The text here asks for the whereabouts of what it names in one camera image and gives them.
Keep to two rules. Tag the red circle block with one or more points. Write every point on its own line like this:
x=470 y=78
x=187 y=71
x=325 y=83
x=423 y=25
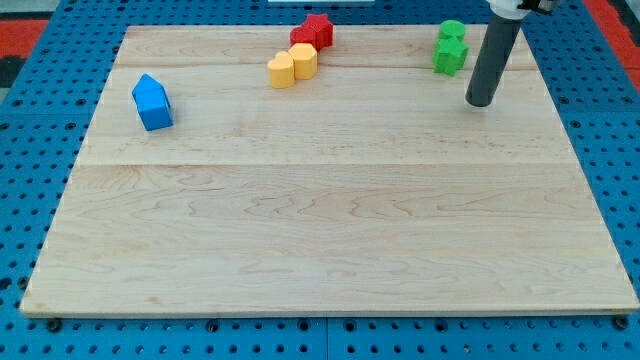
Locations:
x=302 y=34

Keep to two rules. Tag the blue cube block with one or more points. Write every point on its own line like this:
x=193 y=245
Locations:
x=154 y=109

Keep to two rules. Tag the blue triangle block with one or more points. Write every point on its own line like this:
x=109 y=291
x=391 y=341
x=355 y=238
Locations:
x=146 y=83

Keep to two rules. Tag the green circle block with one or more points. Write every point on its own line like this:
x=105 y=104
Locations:
x=452 y=29

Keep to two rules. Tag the light wooden board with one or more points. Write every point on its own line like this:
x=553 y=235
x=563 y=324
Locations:
x=371 y=189

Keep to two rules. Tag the yellow heart block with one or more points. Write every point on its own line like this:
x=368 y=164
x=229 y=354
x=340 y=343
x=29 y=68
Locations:
x=281 y=70

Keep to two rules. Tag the yellow hexagon block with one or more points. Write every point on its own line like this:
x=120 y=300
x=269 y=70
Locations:
x=305 y=58

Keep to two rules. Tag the red star block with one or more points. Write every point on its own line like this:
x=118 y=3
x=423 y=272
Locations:
x=323 y=30

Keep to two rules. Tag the green star block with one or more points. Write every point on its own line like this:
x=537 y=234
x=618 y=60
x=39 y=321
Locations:
x=449 y=56

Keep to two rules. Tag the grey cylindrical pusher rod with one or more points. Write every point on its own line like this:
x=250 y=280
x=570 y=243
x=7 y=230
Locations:
x=496 y=48

